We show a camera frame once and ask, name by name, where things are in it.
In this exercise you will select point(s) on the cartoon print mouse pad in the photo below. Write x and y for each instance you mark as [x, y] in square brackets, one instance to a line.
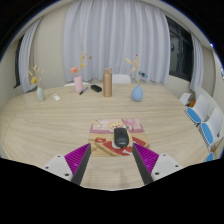
[103, 131]

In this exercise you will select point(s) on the green vase with yellow flowers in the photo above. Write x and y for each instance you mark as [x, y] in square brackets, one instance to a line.
[40, 95]

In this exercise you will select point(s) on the small black case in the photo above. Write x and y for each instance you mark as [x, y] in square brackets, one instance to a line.
[96, 88]

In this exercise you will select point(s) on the blue vase with dried flowers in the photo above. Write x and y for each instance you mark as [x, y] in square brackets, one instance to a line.
[137, 94]

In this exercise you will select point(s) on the black computer mouse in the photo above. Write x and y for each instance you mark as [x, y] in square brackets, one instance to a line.
[121, 137]

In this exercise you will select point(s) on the dark marker pen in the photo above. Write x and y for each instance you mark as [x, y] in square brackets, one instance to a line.
[84, 90]

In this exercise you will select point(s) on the wide white curtain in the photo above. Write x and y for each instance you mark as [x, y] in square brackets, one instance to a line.
[116, 33]

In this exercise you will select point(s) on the narrow white curtain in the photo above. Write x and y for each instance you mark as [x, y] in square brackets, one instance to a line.
[28, 56]
[197, 63]

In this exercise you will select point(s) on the small white remote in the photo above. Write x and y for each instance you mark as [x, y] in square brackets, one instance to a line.
[56, 97]

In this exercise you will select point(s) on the dark framed window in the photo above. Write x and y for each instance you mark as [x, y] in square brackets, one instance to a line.
[17, 66]
[180, 53]

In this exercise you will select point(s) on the white chairs with blue seats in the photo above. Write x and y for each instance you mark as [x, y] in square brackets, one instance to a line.
[201, 118]

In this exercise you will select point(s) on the pink vase with orange flowers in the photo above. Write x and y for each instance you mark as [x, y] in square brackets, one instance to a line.
[78, 85]

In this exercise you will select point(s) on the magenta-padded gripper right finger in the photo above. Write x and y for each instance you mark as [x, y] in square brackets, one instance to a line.
[166, 164]

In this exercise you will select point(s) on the copper metal drink bottle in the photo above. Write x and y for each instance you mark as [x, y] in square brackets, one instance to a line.
[107, 83]

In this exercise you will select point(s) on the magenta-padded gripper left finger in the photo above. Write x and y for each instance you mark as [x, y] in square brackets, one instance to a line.
[58, 165]

